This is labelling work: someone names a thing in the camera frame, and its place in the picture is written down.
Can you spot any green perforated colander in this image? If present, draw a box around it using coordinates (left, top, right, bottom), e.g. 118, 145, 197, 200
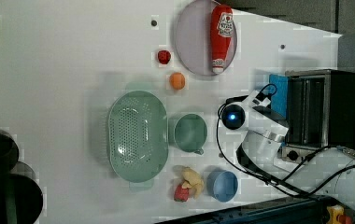
106, 89, 168, 192

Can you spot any red ketchup bottle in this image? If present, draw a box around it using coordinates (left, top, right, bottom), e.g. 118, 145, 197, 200
210, 5, 234, 74

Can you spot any green measuring cup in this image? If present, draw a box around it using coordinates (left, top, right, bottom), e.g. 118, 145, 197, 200
168, 114, 207, 155

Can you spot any yellow plush toy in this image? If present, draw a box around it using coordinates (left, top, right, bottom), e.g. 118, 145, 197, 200
182, 167, 205, 199

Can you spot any lavender round plate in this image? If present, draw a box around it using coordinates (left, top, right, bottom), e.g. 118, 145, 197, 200
174, 0, 238, 77

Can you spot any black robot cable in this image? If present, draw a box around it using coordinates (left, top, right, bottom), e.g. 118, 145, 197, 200
216, 83, 355, 224

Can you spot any red toy fruit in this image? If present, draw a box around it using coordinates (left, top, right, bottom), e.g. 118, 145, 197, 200
174, 185, 190, 202

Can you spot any black toaster oven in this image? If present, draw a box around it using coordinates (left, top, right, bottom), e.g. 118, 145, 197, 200
285, 69, 355, 150

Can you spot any blue cup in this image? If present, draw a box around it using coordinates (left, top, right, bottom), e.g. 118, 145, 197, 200
206, 169, 238, 203

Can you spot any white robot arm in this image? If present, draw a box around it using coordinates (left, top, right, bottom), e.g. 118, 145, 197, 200
216, 91, 355, 198

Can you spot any orange toy fruit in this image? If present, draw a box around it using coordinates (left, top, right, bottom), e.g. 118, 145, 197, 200
169, 73, 186, 91

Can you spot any blue metal frame rail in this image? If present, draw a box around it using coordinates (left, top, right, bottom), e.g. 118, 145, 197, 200
157, 196, 337, 224

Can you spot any blue oven door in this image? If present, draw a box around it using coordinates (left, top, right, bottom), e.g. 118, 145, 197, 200
269, 74, 288, 118

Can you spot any red strawberry toy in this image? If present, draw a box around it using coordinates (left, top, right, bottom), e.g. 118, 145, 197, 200
157, 49, 171, 64

